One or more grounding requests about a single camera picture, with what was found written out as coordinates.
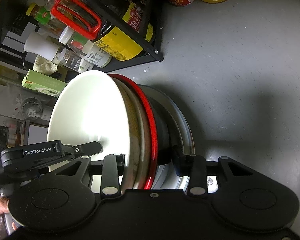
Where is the cream bowl patterned outside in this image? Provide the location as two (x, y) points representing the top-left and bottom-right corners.
(114, 78), (151, 191)

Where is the small white plate Bakery print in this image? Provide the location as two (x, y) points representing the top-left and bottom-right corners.
(151, 163), (177, 190)

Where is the white deep plate Sweet print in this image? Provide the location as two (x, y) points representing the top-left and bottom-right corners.
(141, 85), (195, 191)

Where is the red and black bowl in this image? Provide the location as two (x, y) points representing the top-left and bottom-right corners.
(110, 74), (173, 190)

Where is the small white desk fan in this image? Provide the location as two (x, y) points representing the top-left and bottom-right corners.
(21, 97), (52, 121)

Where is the green carton box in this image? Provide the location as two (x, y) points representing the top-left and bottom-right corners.
(21, 70), (67, 98)

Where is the crumpled white paper towel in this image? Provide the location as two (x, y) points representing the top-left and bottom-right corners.
(32, 55), (58, 76)

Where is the black metal spice rack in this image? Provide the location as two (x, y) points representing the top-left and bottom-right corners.
(0, 0), (164, 72)

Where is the white cap powder bottle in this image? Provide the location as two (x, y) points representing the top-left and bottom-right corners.
(58, 26), (113, 68)

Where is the small clear salt jar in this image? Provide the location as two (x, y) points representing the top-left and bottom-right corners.
(56, 48), (94, 73)

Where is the white cap oil sprayer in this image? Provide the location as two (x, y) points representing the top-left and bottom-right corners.
(24, 31), (64, 66)

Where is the green label sauce bottle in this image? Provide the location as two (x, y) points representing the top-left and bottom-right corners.
(26, 3), (66, 35)

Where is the large soy sauce bottle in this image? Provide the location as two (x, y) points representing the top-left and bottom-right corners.
(50, 0), (154, 62)

